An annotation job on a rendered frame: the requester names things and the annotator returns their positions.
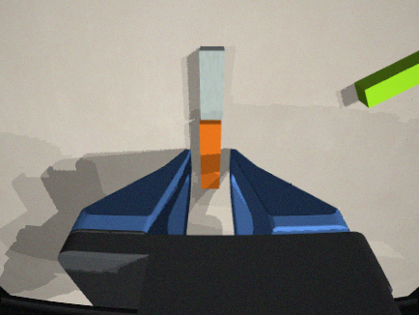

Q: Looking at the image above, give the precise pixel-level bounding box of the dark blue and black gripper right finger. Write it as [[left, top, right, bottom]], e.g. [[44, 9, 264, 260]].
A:
[[229, 149, 350, 235]]

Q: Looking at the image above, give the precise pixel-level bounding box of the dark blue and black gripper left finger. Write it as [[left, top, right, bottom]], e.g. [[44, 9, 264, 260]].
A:
[[70, 149, 192, 235]]

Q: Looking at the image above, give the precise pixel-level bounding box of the lime green rod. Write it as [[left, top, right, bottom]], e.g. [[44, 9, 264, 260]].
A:
[[354, 51, 419, 108]]

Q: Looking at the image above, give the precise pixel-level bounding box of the pale grey rod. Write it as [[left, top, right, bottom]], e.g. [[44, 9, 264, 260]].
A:
[[199, 46, 225, 120]]

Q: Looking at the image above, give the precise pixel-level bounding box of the orange rod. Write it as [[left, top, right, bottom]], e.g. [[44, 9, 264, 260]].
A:
[[200, 115, 221, 188]]

